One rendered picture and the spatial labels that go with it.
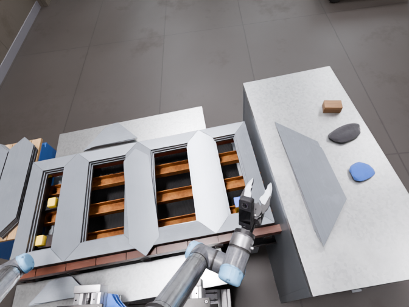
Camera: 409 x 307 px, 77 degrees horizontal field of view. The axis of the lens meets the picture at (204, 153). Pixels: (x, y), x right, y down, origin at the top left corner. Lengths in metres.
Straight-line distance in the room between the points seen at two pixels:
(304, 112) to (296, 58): 2.08
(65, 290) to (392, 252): 1.74
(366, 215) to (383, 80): 2.46
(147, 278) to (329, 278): 1.00
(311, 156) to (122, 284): 1.33
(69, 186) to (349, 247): 1.68
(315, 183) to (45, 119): 3.35
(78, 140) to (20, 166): 0.43
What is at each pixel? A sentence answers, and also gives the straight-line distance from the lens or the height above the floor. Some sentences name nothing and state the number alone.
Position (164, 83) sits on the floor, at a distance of 3.56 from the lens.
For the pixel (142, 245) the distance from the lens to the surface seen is 1.60.
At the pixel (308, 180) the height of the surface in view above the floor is 1.07.
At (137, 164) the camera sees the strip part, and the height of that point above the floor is 0.86.
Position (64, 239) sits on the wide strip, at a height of 0.86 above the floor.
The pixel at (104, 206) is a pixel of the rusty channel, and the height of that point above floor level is 0.68.
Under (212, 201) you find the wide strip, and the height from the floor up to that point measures 0.86.
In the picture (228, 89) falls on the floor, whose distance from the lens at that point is 3.31.
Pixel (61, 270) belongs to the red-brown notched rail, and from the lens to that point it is 1.83.
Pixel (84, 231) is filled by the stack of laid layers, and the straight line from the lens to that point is 1.81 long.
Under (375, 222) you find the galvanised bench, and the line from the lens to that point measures 1.48.
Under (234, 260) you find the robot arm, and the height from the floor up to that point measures 1.47.
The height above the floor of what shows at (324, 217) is 1.07.
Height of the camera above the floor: 2.34
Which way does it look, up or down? 58 degrees down
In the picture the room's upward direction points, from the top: 13 degrees counter-clockwise
